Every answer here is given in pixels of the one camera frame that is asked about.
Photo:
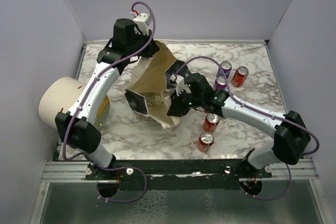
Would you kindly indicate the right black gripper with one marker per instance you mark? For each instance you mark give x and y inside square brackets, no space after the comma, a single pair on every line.
[177,108]

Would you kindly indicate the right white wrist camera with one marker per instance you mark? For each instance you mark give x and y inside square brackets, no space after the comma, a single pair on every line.
[179,84]

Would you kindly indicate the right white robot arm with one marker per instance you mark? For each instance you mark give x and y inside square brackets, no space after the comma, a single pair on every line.
[287,130]

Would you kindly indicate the beige canvas tote bag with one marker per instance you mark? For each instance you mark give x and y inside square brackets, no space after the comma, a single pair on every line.
[152,75]

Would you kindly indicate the purple fanta can two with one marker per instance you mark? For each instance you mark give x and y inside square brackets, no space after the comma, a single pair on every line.
[227,67]

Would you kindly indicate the red cola can two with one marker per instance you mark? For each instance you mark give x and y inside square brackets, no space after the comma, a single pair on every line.
[240,76]

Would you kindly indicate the red cola can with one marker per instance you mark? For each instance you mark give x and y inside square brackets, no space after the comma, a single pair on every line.
[210,123]

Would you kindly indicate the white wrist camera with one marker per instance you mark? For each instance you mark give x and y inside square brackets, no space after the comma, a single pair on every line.
[179,84]
[142,22]

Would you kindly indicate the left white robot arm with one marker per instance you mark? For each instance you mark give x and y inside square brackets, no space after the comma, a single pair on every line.
[131,37]

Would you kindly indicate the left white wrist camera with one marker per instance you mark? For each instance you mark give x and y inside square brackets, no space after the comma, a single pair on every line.
[142,22]

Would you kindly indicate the red cola can three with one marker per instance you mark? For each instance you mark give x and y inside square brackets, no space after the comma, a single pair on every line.
[205,141]

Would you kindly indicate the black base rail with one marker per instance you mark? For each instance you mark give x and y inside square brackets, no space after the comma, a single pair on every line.
[183,174]

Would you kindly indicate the clear glass bottle two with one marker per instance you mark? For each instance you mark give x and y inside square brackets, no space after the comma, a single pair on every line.
[153,99]

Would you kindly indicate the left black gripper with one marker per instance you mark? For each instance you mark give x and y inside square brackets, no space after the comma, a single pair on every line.
[150,50]

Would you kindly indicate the purple fanta can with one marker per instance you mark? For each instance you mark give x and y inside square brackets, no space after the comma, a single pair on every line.
[220,84]

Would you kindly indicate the cream cylindrical container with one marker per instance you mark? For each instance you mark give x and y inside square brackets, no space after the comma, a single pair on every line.
[69,103]

